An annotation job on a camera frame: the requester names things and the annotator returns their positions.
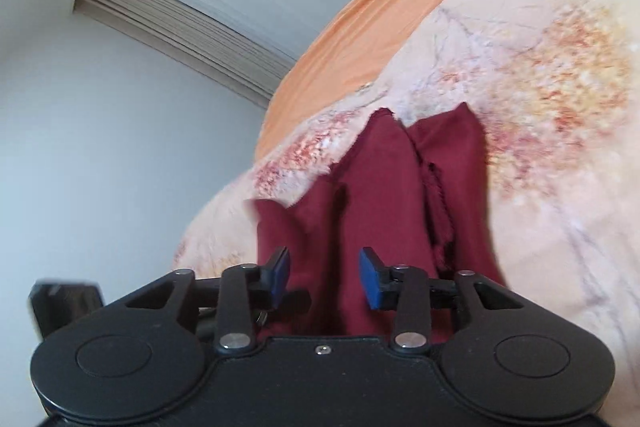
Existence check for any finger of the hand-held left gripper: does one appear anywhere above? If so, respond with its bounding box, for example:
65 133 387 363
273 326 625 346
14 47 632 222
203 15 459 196
283 289 312 310

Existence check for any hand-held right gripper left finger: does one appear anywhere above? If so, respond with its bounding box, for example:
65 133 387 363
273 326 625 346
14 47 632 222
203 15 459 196
125 247 292 355

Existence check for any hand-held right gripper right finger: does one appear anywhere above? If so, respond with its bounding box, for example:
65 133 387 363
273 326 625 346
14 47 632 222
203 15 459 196
359 247 524 355

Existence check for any dark red knit garment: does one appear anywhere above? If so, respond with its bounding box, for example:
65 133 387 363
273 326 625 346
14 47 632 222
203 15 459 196
244 102 509 346

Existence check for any floral beige blanket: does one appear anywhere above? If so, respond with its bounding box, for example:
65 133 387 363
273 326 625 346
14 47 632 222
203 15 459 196
172 0 640 427

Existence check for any orange bed sheet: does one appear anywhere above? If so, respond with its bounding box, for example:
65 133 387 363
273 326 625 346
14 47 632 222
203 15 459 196
254 0 527 160

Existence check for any beige curtain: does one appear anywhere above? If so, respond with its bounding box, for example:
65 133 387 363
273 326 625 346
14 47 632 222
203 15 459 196
74 0 302 110

